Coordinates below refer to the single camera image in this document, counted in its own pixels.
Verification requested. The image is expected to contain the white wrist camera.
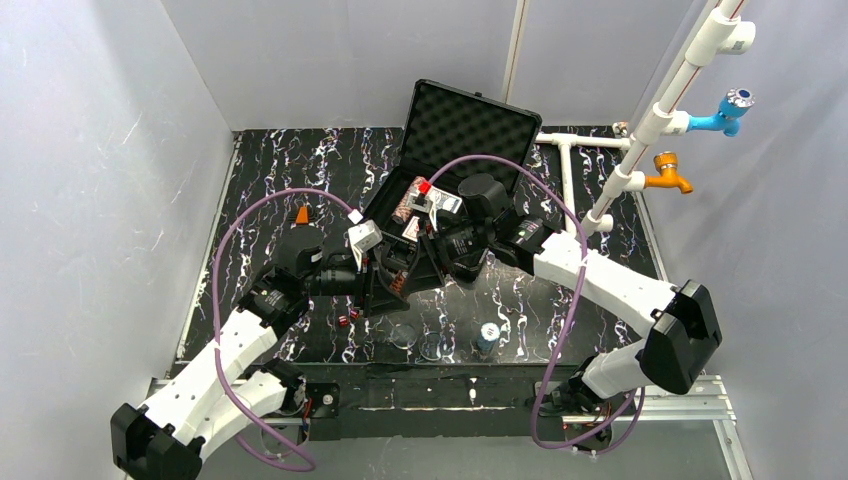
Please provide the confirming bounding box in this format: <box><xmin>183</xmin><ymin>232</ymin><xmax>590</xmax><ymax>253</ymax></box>
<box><xmin>407</xmin><ymin>182</ymin><xmax>437</xmax><ymax>230</ymax></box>
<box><xmin>347</xmin><ymin>210</ymin><xmax>383</xmax><ymax>272</ymax></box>

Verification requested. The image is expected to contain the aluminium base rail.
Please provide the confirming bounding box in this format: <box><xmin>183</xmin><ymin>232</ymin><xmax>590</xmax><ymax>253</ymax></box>
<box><xmin>135</xmin><ymin>370</ymin><xmax>757</xmax><ymax>480</ymax></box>

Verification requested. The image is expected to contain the orange black chip stack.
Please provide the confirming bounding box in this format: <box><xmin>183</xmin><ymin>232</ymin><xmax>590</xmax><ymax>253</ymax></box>
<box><xmin>389</xmin><ymin>271</ymin><xmax>407</xmax><ymax>296</ymax></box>

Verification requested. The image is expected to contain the light blue chip stack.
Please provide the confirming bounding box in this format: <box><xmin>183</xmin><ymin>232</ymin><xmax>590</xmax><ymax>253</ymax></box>
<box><xmin>475</xmin><ymin>322</ymin><xmax>501</xmax><ymax>354</ymax></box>

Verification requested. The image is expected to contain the red playing card deck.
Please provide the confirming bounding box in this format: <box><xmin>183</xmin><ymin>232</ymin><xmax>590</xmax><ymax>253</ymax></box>
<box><xmin>401</xmin><ymin>216</ymin><xmax>421</xmax><ymax>243</ymax></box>

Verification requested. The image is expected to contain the blue pipe valve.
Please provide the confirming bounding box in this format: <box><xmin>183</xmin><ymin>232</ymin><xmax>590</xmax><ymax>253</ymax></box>
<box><xmin>687</xmin><ymin>88</ymin><xmax>755</xmax><ymax>137</ymax></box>

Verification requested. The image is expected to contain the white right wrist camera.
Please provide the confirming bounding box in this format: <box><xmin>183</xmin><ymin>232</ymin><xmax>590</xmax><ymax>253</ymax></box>
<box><xmin>407</xmin><ymin>182</ymin><xmax>437</xmax><ymax>230</ymax></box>

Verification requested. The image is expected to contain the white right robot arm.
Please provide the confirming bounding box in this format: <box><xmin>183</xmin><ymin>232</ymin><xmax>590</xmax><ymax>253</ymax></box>
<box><xmin>366</xmin><ymin>173</ymin><xmax>722</xmax><ymax>414</ymax></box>

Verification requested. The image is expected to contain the black poker set case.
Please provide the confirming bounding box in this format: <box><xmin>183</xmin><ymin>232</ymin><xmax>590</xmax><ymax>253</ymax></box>
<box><xmin>361</xmin><ymin>78</ymin><xmax>544</xmax><ymax>293</ymax></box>

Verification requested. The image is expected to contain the orange pipe valve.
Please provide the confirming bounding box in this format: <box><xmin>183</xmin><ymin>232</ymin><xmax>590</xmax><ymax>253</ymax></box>
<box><xmin>644</xmin><ymin>151</ymin><xmax>694</xmax><ymax>195</ymax></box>

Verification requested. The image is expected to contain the pink blue chip stack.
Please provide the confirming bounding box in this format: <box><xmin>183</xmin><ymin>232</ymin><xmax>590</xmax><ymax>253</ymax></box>
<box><xmin>391</xmin><ymin>176</ymin><xmax>427</xmax><ymax>225</ymax></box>

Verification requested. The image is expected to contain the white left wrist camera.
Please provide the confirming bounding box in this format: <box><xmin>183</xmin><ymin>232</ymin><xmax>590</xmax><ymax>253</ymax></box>
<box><xmin>347</xmin><ymin>210</ymin><xmax>383</xmax><ymax>272</ymax></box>

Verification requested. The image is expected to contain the blue playing card deck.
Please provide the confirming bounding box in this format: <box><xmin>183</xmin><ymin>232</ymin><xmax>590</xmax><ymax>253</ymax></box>
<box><xmin>427</xmin><ymin>187</ymin><xmax>462</xmax><ymax>214</ymax></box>

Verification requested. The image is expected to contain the white pvc pipe frame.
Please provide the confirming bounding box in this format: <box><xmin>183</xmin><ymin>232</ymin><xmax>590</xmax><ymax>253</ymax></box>
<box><xmin>536</xmin><ymin>0</ymin><xmax>756</xmax><ymax>235</ymax></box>

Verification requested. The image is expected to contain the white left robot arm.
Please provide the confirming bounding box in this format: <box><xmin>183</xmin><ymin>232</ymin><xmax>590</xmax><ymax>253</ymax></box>
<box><xmin>110</xmin><ymin>220</ymin><xmax>383</xmax><ymax>479</ymax></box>

